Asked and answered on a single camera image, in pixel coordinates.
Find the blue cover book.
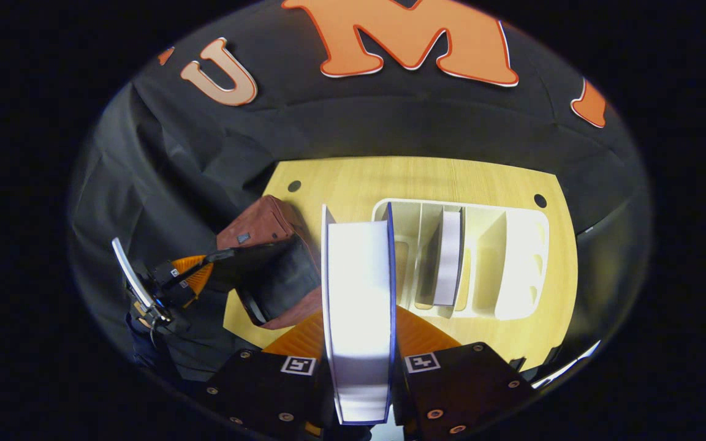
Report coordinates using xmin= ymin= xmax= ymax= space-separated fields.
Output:
xmin=321 ymin=204 xmax=398 ymax=425

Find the white bookshelf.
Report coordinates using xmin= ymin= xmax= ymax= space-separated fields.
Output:
xmin=371 ymin=198 xmax=551 ymax=321

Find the black backdrop cloth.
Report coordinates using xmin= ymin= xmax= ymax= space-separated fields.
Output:
xmin=68 ymin=0 xmax=654 ymax=380

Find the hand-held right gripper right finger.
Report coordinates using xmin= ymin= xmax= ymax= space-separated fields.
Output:
xmin=390 ymin=305 xmax=537 ymax=439

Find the dark cover book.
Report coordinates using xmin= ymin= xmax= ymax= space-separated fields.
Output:
xmin=433 ymin=208 xmax=465 ymax=307

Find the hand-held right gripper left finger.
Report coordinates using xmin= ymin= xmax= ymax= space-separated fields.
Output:
xmin=197 ymin=309 xmax=335 ymax=437

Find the brown schoolbag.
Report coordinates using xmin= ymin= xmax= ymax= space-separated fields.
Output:
xmin=215 ymin=195 xmax=324 ymax=330

